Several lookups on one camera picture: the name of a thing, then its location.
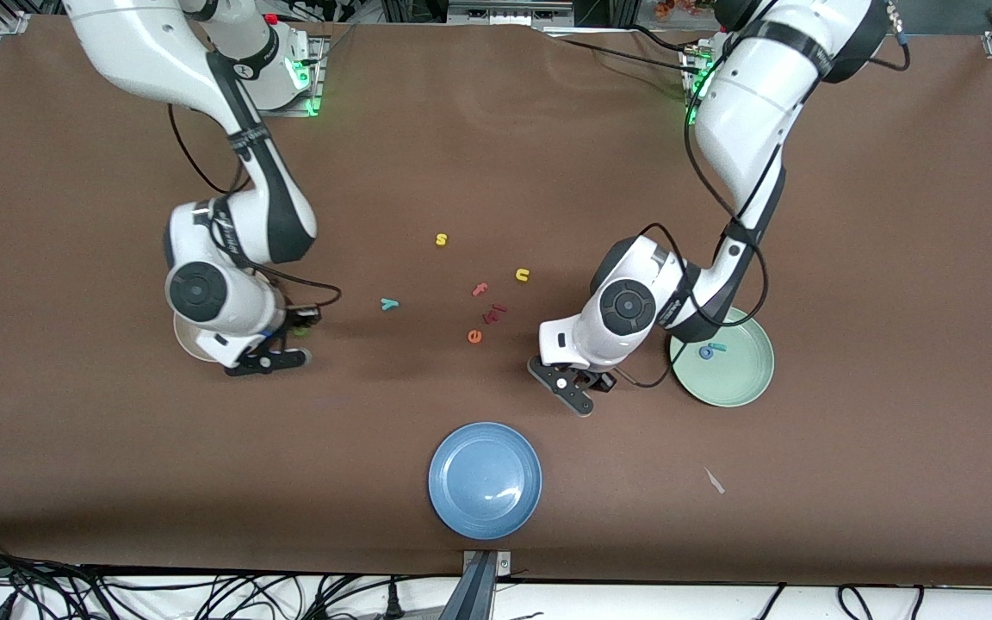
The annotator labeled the beige brown plate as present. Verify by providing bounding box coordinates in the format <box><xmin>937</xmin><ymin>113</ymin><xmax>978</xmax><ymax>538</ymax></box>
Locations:
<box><xmin>173</xmin><ymin>306</ymin><xmax>230</xmax><ymax>363</ymax></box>

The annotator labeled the green plate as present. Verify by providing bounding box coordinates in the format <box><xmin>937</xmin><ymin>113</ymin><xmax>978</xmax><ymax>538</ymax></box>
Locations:
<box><xmin>669</xmin><ymin>307</ymin><xmax>776</xmax><ymax>408</ymax></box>

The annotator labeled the blue plate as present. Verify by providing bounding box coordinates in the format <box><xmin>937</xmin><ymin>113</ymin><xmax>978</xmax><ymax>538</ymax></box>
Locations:
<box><xmin>428</xmin><ymin>421</ymin><xmax>543</xmax><ymax>541</ymax></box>

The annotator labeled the brown paper table cover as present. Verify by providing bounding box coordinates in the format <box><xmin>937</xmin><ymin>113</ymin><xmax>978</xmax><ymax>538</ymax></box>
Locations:
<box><xmin>0</xmin><ymin>15</ymin><xmax>992</xmax><ymax>588</ymax></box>

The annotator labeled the grey power strip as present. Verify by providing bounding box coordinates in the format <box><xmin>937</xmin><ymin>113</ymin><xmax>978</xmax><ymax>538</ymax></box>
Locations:
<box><xmin>447</xmin><ymin>2</ymin><xmax>574</xmax><ymax>23</ymax></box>

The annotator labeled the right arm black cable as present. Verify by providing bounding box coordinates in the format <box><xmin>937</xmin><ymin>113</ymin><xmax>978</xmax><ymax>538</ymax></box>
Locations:
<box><xmin>167</xmin><ymin>103</ymin><xmax>343</xmax><ymax>313</ymax></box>

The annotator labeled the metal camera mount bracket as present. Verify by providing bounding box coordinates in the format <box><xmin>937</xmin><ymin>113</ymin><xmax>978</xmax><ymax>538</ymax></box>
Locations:
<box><xmin>440</xmin><ymin>549</ymin><xmax>514</xmax><ymax>620</ymax></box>

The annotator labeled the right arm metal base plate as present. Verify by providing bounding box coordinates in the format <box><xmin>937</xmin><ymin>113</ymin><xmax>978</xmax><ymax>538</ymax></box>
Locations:
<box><xmin>276</xmin><ymin>34</ymin><xmax>326</xmax><ymax>117</ymax></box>

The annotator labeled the black cable on table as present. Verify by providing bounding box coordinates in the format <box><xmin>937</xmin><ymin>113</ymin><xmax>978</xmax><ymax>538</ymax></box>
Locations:
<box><xmin>548</xmin><ymin>26</ymin><xmax>705</xmax><ymax>80</ymax></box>

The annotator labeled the black cable bundle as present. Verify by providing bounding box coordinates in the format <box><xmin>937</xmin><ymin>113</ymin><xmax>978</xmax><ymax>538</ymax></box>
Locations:
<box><xmin>0</xmin><ymin>534</ymin><xmax>462</xmax><ymax>620</ymax></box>

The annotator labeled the looped black cable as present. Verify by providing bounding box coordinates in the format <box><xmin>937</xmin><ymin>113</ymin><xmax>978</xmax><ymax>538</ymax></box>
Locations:
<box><xmin>836</xmin><ymin>584</ymin><xmax>927</xmax><ymax>620</ymax></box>

